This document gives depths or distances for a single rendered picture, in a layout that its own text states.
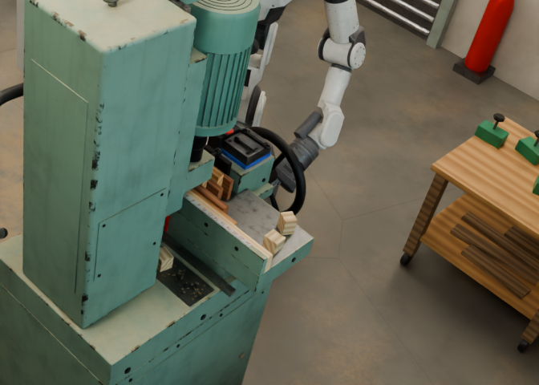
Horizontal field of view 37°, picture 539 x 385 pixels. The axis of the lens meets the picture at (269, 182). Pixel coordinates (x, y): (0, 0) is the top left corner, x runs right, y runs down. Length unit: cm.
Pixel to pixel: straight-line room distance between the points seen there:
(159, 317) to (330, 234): 162
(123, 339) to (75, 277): 19
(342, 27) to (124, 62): 111
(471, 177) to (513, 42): 188
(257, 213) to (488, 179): 128
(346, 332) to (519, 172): 90
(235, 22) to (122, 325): 72
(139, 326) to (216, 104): 53
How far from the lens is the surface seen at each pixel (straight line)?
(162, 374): 201
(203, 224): 193
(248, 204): 203
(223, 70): 169
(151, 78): 147
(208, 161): 193
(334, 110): 244
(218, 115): 176
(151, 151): 159
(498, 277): 322
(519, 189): 311
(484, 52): 474
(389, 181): 377
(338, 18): 237
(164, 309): 189
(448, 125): 432
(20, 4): 157
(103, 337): 183
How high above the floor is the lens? 223
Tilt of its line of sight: 39 degrees down
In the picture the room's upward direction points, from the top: 15 degrees clockwise
